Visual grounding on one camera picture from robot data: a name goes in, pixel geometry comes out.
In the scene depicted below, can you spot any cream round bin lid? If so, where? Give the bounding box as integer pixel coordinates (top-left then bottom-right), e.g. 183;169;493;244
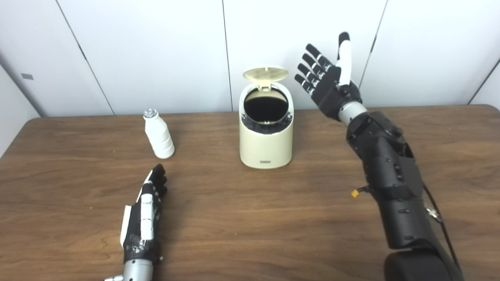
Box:
243;66;289;92

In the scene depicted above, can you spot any cream-colored bin body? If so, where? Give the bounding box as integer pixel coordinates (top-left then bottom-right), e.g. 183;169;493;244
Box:
239;81;294;169

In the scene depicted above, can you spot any black bin liner bag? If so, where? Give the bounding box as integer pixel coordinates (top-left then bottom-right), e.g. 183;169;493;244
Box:
241;88;293;135

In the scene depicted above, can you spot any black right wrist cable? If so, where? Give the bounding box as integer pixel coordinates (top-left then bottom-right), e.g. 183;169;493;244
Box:
423;183;462;270

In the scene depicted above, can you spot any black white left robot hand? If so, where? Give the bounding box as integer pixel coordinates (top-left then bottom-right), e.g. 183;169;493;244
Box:
120;164;168;264

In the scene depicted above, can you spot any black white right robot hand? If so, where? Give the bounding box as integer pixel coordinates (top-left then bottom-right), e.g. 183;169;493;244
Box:
294;32;364;121

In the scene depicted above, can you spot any small white plastic bottle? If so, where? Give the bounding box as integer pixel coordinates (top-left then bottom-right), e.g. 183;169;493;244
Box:
143;108;175;159

